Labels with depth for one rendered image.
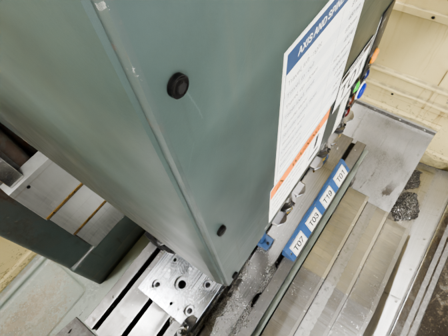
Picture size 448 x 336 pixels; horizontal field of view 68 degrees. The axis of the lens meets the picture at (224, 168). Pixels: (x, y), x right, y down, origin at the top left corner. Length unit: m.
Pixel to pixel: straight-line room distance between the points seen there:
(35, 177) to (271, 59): 0.86
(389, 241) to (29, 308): 1.63
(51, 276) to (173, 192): 1.66
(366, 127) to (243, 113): 1.50
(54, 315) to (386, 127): 1.74
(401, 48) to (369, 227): 0.73
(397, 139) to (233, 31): 1.56
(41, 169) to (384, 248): 1.30
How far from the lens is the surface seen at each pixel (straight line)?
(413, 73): 1.54
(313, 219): 1.28
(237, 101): 0.21
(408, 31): 1.45
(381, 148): 1.68
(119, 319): 1.32
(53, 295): 1.83
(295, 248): 1.24
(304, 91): 0.33
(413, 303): 1.44
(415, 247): 1.66
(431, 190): 1.82
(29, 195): 1.04
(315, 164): 1.07
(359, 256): 1.49
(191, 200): 0.22
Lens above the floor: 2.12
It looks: 59 degrees down
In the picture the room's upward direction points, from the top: 11 degrees counter-clockwise
